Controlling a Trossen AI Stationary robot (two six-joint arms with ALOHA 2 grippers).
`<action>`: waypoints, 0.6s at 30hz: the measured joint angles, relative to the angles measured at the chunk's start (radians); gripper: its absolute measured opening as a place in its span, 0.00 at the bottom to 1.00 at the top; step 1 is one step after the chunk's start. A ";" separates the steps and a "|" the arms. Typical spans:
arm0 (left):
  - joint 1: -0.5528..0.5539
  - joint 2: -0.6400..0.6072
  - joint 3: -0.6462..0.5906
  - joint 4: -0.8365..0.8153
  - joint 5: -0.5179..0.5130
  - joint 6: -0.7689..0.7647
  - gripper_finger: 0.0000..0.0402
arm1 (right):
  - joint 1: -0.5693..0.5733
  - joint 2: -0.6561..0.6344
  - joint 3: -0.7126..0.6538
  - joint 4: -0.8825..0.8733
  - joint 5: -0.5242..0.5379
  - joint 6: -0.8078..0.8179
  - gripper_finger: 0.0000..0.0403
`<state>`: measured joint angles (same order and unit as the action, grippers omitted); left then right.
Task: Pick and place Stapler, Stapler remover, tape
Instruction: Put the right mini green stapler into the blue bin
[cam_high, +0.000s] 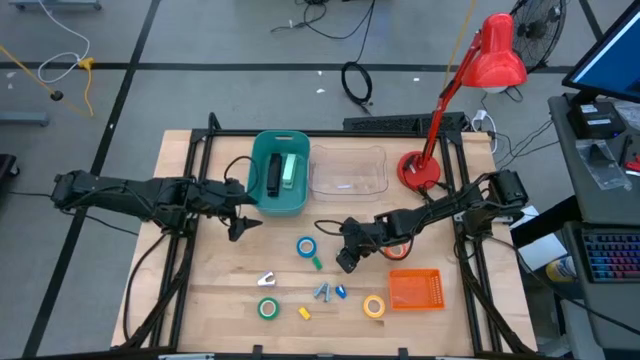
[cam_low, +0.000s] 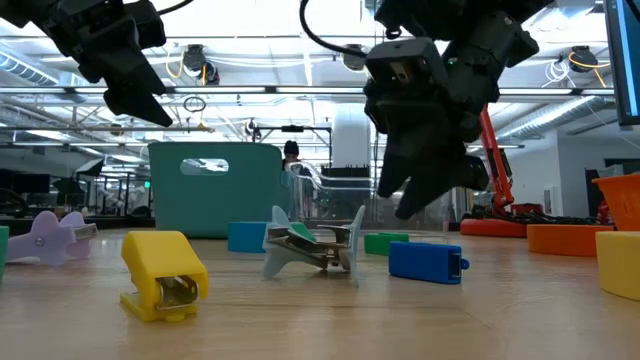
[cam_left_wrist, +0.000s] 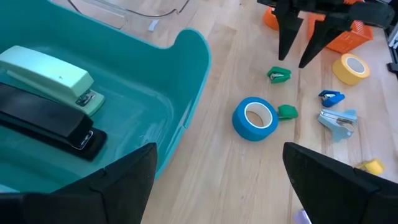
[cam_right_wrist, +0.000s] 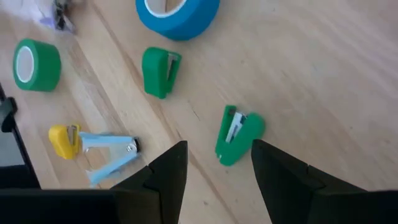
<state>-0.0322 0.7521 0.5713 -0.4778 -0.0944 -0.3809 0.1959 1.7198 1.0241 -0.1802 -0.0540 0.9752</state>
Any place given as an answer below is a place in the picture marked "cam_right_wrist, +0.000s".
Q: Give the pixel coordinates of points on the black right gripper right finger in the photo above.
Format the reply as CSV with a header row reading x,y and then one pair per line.
x,y
295,193

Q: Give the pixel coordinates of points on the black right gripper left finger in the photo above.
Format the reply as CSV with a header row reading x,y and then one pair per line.
x,y
161,186

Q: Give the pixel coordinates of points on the light blue staple remover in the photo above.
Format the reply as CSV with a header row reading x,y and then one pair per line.
x,y
124,146

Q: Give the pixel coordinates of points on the green mini stapler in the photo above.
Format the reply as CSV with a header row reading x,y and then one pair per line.
x,y
245,140
154,74

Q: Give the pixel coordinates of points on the yellow mini stapler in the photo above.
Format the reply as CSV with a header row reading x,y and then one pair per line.
x,y
60,140

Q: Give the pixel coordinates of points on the blue tape roll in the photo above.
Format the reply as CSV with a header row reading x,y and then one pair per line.
x,y
186,25

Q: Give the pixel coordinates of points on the green tape roll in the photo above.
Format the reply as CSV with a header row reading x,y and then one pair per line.
x,y
46,68

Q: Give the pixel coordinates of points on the lavender staple remover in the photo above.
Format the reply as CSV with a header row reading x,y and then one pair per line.
x,y
62,18

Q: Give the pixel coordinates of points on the black aluminium table frame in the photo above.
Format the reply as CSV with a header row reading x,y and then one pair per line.
x,y
7,113

